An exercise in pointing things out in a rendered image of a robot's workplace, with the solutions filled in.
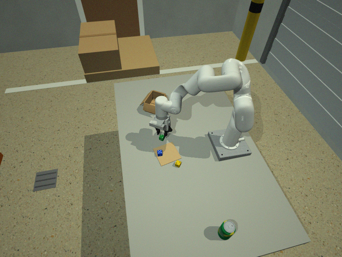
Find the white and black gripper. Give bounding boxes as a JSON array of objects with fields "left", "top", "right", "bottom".
[{"left": 155, "top": 118, "right": 172, "bottom": 137}]

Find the yellow die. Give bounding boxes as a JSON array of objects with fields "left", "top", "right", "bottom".
[{"left": 175, "top": 160, "right": 181, "bottom": 168}]

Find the brown cardboard box with flaps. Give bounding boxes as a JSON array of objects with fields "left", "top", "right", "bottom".
[{"left": 140, "top": 90, "right": 167, "bottom": 114}]

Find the green drink can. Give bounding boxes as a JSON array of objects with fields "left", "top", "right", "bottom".
[{"left": 218, "top": 220, "right": 236, "bottom": 240}]

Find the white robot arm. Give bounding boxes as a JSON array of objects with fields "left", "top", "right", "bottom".
[{"left": 149, "top": 59, "right": 255, "bottom": 150}]

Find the tan square mat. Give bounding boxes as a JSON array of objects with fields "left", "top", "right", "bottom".
[{"left": 153, "top": 142, "right": 181, "bottom": 166}]

